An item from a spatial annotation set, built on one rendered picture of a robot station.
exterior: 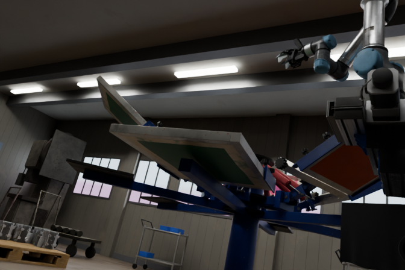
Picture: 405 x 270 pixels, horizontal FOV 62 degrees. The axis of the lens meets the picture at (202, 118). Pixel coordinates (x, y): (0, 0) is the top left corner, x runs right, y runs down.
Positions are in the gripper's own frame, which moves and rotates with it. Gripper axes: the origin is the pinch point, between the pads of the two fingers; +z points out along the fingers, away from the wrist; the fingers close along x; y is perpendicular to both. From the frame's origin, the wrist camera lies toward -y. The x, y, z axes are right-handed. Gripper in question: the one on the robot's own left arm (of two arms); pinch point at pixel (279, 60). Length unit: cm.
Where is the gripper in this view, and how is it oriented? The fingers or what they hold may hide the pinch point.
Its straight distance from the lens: 204.1
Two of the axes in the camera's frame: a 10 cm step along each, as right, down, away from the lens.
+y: -3.1, 8.5, -4.3
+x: 7.5, 4.9, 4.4
